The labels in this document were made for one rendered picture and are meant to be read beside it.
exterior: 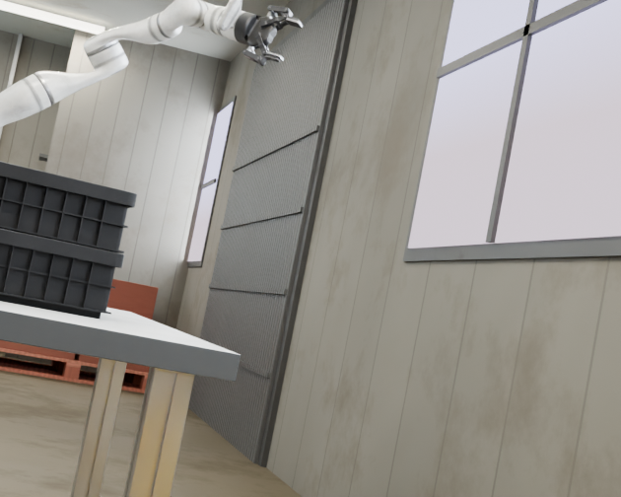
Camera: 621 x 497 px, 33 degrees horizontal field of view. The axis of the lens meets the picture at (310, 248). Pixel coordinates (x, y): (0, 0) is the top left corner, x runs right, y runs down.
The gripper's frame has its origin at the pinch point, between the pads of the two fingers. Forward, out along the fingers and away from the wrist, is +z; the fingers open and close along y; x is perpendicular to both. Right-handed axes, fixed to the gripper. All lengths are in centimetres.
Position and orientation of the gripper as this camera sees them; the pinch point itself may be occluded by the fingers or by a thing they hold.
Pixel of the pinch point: (289, 40)
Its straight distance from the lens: 245.6
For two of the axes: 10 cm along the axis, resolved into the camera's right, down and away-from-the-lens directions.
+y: -4.7, 8.7, -1.5
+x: -4.2, -3.7, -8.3
